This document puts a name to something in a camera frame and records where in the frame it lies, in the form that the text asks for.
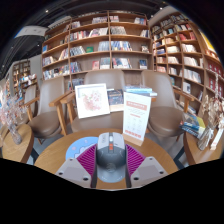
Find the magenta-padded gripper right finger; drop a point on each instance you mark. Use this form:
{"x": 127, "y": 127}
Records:
{"x": 150, "y": 170}

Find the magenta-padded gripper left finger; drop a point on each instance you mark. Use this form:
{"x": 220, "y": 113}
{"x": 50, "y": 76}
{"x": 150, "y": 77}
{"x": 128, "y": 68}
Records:
{"x": 71, "y": 170}

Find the grey computer mouse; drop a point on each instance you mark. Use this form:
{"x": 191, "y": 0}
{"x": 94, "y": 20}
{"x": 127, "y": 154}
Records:
{"x": 111, "y": 160}

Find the round blue mouse pad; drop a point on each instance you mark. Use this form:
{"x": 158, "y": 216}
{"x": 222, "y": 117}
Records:
{"x": 78, "y": 146}

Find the brown padded wooden armchair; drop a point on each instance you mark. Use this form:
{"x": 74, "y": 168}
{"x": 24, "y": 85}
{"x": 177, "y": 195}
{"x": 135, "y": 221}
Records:
{"x": 48, "y": 123}
{"x": 103, "y": 78}
{"x": 165, "y": 116}

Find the round wooden side table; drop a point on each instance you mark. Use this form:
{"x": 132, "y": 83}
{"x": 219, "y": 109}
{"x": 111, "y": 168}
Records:
{"x": 203, "y": 156}
{"x": 18, "y": 150}

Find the white red sign wooden base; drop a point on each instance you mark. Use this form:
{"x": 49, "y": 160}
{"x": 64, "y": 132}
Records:
{"x": 136, "y": 116}

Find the glass vase pale dried flowers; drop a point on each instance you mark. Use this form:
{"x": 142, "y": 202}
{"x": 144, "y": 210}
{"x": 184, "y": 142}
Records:
{"x": 204, "y": 140}

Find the stack of blue books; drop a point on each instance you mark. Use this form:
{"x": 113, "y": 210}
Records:
{"x": 193, "y": 125}

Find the glass vase pink dried flowers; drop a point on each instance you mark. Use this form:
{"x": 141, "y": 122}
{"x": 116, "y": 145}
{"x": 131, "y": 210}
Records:
{"x": 15, "y": 133}

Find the white framed floral picture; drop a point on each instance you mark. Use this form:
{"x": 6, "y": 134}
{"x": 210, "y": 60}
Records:
{"x": 92, "y": 101}

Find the small white table sign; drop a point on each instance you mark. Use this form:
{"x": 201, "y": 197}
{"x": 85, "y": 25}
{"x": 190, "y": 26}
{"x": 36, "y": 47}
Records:
{"x": 218, "y": 135}

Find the dark-covered standing book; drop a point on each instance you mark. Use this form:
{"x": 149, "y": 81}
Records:
{"x": 115, "y": 98}

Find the flat stack of teal books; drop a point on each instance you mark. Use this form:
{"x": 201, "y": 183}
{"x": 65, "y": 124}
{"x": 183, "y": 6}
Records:
{"x": 138, "y": 90}

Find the small distant wooden bookshelf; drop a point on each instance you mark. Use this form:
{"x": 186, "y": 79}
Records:
{"x": 21, "y": 71}

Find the angled wooden bookshelf unit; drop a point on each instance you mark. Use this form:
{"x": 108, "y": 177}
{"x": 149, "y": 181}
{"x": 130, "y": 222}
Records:
{"x": 186, "y": 50}

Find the wide wooden bookshelf unit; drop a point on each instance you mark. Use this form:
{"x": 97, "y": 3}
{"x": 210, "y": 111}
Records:
{"x": 96, "y": 36}

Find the white hanging ceiling panel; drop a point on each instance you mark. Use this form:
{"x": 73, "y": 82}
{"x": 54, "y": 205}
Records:
{"x": 30, "y": 31}

